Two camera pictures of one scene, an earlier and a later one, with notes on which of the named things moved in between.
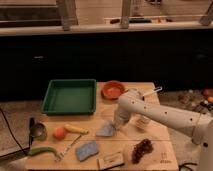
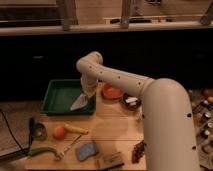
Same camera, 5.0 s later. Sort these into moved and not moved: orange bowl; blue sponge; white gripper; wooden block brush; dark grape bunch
Moved: white gripper
Not moved: blue sponge; wooden block brush; orange bowl; dark grape bunch
